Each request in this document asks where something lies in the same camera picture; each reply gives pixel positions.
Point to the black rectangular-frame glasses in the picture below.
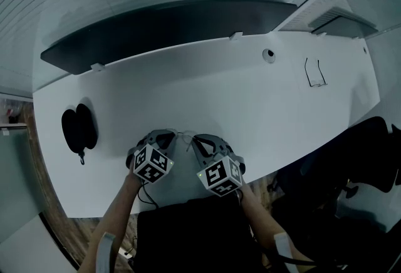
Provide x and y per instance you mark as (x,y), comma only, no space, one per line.
(316,83)

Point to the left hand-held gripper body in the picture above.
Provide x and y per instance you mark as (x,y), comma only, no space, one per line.
(153,162)

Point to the frosted glass partition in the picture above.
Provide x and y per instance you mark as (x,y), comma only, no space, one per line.
(15,184)

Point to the long dark desk divider panel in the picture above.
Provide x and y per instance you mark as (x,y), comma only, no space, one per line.
(163,27)

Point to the short dark desk divider panel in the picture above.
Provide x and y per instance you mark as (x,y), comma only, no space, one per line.
(344,26)

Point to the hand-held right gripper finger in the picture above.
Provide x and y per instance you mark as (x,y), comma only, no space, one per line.
(217,141)
(200,157)

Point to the person's black clothing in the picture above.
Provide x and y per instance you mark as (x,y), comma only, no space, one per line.
(197,234)

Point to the person's right forearm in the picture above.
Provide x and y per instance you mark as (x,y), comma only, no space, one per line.
(263,221)

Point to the black zipped glasses case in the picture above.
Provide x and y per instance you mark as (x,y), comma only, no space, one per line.
(78,131)

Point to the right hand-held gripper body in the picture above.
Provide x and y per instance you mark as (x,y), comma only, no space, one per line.
(220,176)

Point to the black office chair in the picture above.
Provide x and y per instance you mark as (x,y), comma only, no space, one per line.
(338,165)

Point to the person's left forearm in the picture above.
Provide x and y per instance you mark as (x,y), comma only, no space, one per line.
(109,218)

